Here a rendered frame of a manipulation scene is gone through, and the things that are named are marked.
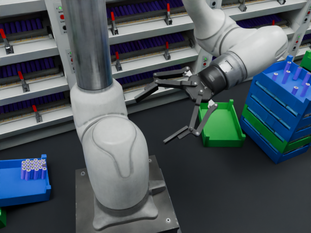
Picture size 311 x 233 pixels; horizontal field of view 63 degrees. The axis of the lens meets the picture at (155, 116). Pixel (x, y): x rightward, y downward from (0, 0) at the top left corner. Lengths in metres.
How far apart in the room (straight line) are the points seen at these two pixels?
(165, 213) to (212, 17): 0.57
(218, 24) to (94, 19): 0.34
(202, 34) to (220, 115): 0.83
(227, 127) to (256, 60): 0.82
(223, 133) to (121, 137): 0.92
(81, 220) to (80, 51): 0.46
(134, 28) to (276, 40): 0.69
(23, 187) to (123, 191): 0.70
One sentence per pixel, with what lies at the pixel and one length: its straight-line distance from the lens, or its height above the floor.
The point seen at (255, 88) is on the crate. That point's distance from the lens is 1.32.
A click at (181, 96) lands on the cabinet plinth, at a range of 1.60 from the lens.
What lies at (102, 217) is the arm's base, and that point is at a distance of 0.76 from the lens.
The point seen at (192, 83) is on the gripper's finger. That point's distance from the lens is 0.66.
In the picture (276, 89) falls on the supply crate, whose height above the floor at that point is 0.35.
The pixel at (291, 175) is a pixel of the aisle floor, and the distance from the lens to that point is 1.37.
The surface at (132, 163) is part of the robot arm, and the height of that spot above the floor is 0.53.
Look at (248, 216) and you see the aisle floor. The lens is 1.18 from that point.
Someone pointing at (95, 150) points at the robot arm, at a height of 0.56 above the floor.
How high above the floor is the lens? 1.00
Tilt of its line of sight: 43 degrees down
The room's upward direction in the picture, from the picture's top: straight up
